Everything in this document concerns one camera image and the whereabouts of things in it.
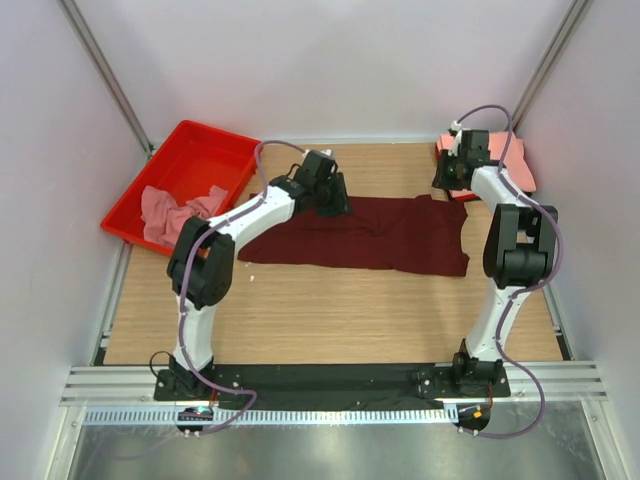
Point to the folded salmon pink t shirt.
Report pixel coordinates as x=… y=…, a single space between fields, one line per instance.
x=514 y=162

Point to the left aluminium frame post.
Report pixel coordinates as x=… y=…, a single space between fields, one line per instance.
x=90 y=44

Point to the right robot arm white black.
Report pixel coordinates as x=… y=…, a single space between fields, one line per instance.
x=518 y=257

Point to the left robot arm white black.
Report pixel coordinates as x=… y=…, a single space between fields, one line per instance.
x=202 y=264

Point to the right aluminium frame post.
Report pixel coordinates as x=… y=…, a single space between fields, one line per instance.
x=560 y=40

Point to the pink crumpled t shirt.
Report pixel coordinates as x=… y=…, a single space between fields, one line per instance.
x=164 y=218

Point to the red plastic bin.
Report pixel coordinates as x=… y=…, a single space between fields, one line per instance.
x=194 y=158

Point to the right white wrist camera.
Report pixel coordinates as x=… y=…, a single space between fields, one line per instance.
x=455 y=130

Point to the folded red t shirt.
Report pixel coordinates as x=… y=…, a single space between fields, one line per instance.
x=447 y=177

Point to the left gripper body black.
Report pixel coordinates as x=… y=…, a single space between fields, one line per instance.
x=320 y=189

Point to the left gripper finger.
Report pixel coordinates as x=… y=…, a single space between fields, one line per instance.
x=341 y=199
x=327 y=204

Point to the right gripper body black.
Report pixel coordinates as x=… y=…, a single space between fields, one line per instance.
x=445 y=172

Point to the dark maroon t shirt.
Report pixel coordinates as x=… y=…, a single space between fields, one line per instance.
x=420 y=235

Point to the slotted white cable duct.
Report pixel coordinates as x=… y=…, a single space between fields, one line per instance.
x=200 y=416

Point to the aluminium frame post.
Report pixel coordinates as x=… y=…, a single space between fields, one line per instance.
x=560 y=40
x=90 y=44

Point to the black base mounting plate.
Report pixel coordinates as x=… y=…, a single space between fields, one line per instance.
x=355 y=387

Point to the aluminium front rail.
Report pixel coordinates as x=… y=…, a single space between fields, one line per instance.
x=124 y=385

